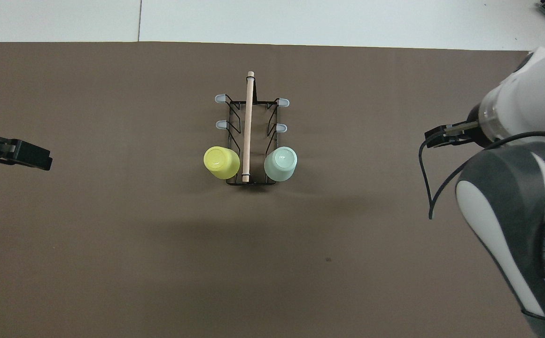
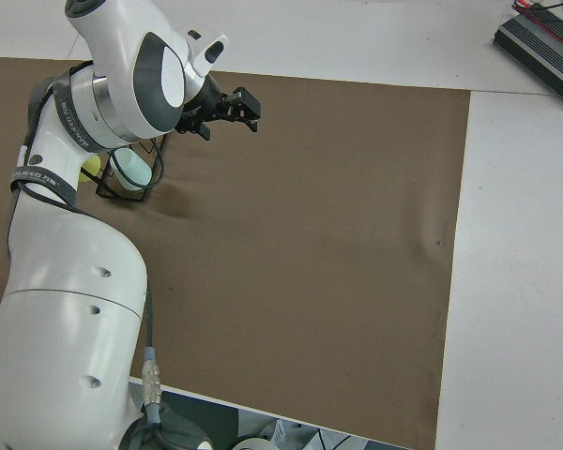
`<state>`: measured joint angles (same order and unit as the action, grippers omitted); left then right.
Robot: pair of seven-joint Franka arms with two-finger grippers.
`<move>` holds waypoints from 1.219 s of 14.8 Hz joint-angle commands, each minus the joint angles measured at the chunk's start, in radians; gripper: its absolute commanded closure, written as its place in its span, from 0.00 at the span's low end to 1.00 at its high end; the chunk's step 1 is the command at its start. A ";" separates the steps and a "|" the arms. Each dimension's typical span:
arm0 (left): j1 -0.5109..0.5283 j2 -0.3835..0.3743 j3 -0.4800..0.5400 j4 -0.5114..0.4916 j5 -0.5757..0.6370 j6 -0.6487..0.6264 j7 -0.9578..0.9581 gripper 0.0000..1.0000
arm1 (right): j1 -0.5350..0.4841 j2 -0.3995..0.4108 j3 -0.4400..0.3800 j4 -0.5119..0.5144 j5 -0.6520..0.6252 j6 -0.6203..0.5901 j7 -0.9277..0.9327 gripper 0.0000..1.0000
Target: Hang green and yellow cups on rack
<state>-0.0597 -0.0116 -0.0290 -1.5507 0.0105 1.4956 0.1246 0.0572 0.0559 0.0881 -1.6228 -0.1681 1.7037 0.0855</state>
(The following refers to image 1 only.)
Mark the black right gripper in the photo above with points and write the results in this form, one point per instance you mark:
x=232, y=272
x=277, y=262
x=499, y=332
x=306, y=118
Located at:
x=475, y=112

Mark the yellow plastic cup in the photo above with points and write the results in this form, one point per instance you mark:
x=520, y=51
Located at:
x=221, y=162

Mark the pale green plastic cup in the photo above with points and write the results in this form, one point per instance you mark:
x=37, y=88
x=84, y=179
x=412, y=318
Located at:
x=280, y=163

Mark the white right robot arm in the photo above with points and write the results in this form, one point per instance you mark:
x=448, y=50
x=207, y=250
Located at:
x=512, y=197

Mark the brown table mat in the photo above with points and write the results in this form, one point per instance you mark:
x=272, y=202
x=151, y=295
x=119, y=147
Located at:
x=159, y=258

